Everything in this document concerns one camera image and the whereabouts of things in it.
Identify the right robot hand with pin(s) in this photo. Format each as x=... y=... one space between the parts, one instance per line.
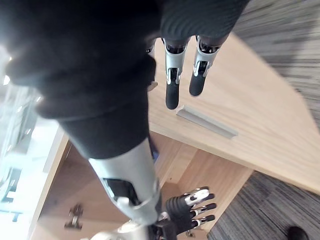
x=100 y=62

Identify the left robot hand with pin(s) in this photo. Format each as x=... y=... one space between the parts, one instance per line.
x=178 y=212

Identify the blue folder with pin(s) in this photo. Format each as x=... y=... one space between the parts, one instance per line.
x=155 y=155

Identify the dark robot foot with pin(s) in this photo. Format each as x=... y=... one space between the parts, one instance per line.
x=298 y=233

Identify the metal door hinge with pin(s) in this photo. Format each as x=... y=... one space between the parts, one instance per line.
x=74 y=217
x=190 y=234

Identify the wooden office cabinet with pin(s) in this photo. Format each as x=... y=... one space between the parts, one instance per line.
x=212 y=172

